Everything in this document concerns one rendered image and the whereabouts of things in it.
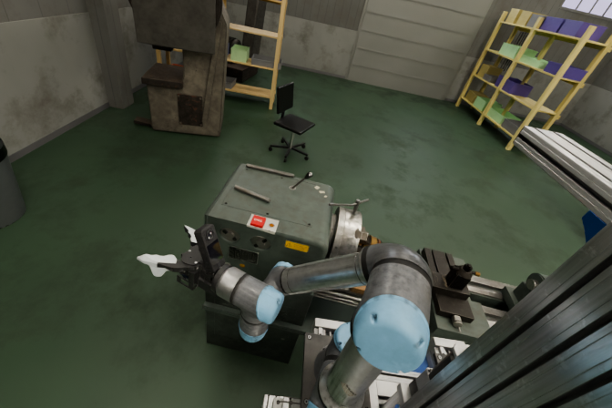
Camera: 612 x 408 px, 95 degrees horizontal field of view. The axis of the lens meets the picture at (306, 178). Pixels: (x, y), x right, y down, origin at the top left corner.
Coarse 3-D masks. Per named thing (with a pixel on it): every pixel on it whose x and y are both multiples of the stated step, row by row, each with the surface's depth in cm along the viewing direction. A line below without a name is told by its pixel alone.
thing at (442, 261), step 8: (424, 248) 178; (424, 256) 174; (432, 256) 173; (440, 256) 174; (448, 256) 176; (432, 264) 167; (440, 264) 169; (448, 264) 172; (440, 272) 163; (448, 272) 165; (432, 296) 154; (440, 296) 150; (448, 296) 151; (440, 304) 146; (448, 304) 147; (456, 304) 148; (464, 304) 149; (440, 312) 144; (448, 312) 143; (456, 312) 144; (464, 312) 145; (472, 312) 145; (464, 320) 144; (472, 320) 143
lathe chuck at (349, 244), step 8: (352, 216) 148; (360, 216) 149; (344, 224) 143; (352, 224) 144; (360, 224) 144; (344, 232) 142; (352, 232) 142; (344, 240) 141; (352, 240) 141; (344, 248) 141; (352, 248) 141; (336, 256) 143
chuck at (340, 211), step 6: (336, 210) 162; (342, 210) 150; (342, 216) 146; (336, 222) 149; (342, 222) 144; (336, 228) 143; (342, 228) 142; (336, 234) 141; (336, 240) 141; (336, 246) 141; (330, 252) 144; (336, 252) 142; (330, 258) 145
